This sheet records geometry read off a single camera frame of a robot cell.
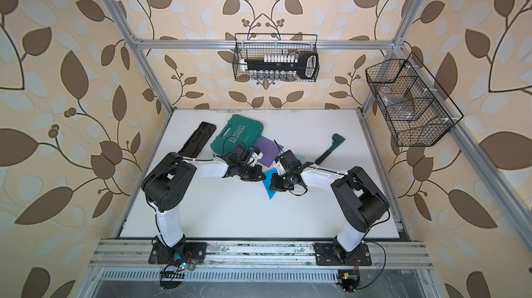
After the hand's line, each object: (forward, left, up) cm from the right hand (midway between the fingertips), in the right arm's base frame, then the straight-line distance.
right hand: (270, 187), depth 90 cm
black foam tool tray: (+26, +37, +2) cm, 45 cm away
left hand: (+6, +3, +1) cm, 7 cm away
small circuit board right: (-33, -27, -6) cm, 44 cm away
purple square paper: (+23, 0, -4) cm, 23 cm away
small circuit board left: (-32, +34, +2) cm, 46 cm away
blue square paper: (+4, +1, -3) cm, 5 cm away
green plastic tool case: (+29, +16, +4) cm, 33 cm away
